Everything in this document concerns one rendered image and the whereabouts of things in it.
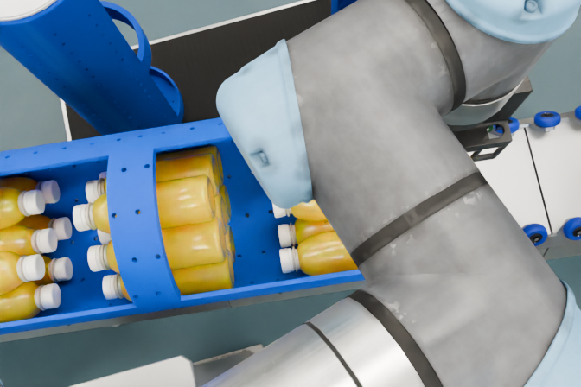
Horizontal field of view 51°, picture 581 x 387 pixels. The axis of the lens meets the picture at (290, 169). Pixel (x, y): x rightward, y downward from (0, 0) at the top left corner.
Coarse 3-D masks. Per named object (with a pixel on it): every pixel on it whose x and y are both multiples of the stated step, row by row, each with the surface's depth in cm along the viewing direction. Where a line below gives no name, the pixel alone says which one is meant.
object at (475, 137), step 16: (528, 80) 42; (512, 96) 42; (496, 112) 45; (512, 112) 46; (464, 128) 42; (480, 128) 47; (496, 128) 48; (464, 144) 47; (480, 144) 47; (496, 144) 47; (480, 160) 52
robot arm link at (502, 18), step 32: (448, 0) 28; (480, 0) 27; (512, 0) 26; (544, 0) 26; (576, 0) 27; (448, 32) 37; (480, 32) 29; (512, 32) 28; (544, 32) 28; (480, 64) 29; (512, 64) 31; (480, 96) 35
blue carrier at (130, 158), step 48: (48, 144) 94; (96, 144) 90; (144, 144) 88; (192, 144) 87; (144, 192) 83; (240, 192) 110; (96, 240) 110; (144, 240) 82; (240, 240) 108; (96, 288) 105; (144, 288) 85; (240, 288) 89; (288, 288) 90
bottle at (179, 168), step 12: (192, 156) 95; (204, 156) 95; (156, 168) 94; (168, 168) 94; (180, 168) 93; (192, 168) 93; (204, 168) 93; (216, 168) 99; (156, 180) 93; (168, 180) 93; (216, 180) 98; (216, 192) 95
